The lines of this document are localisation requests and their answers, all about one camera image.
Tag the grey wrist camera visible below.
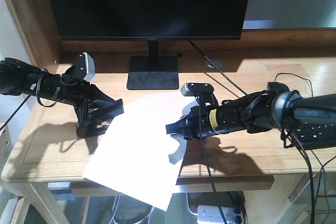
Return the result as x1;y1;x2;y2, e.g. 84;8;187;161
181;82;214;97
75;52;96;82

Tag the black orange stapler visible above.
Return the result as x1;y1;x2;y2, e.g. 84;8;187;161
76;119;112;138

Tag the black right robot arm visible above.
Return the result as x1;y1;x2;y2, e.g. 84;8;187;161
166;90;335;140

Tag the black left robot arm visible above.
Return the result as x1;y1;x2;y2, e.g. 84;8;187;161
1;53;123;126

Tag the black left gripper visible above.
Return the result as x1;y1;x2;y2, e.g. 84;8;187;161
36;66;124;126

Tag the black computer monitor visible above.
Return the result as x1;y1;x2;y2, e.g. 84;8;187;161
50;0;248;90

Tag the wooden desk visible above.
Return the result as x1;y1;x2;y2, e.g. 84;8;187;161
1;0;335;223

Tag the white power strip under desk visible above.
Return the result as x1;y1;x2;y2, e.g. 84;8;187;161
197;205;243;223

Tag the black computer mouse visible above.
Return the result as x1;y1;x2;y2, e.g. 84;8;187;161
267;81;289;94

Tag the black monitor cable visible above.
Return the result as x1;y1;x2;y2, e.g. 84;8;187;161
188;40;247;96

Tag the black keyboard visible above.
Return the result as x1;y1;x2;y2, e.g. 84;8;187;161
293;124;335;150

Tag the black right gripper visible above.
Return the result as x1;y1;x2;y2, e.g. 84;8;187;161
165;95;257;141

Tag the white paper sheet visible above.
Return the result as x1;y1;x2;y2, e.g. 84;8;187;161
83;91;197;211

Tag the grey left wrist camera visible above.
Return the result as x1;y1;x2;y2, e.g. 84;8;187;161
75;52;96;82

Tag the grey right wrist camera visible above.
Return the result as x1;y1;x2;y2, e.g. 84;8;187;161
181;82;214;97

